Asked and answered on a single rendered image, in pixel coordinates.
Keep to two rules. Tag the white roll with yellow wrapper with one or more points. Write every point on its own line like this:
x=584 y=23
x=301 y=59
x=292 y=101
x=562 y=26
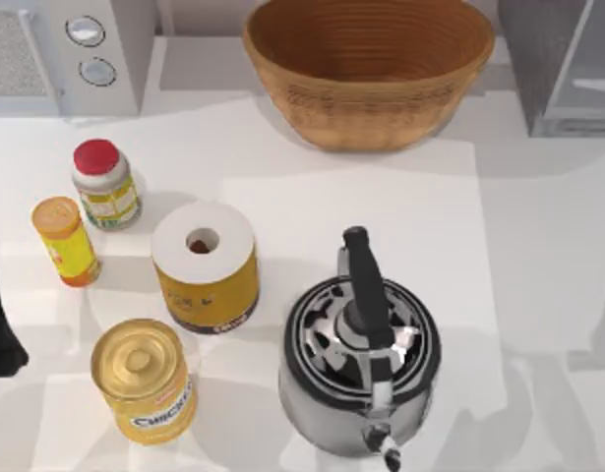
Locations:
x=206 y=268

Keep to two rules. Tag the brown woven basket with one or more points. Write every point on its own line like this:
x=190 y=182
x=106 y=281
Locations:
x=368 y=74

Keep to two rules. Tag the red-capped white jar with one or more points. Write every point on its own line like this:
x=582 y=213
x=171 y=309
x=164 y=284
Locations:
x=106 y=186

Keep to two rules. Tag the gold and yellow can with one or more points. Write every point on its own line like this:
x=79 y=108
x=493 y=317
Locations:
x=143 y=381

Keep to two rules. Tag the orange and yellow canister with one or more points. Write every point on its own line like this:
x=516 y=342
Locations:
x=66 y=242

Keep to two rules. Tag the small microwave knob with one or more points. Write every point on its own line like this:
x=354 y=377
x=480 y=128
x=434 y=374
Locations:
x=98 y=72

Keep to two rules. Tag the large microwave knob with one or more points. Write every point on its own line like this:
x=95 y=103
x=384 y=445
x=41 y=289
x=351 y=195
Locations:
x=85 y=30

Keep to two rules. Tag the pale microwave oven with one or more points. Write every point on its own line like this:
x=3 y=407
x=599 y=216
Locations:
x=61 y=54

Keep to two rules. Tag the grey cabinet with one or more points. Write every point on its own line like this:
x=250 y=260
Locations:
x=558 y=64

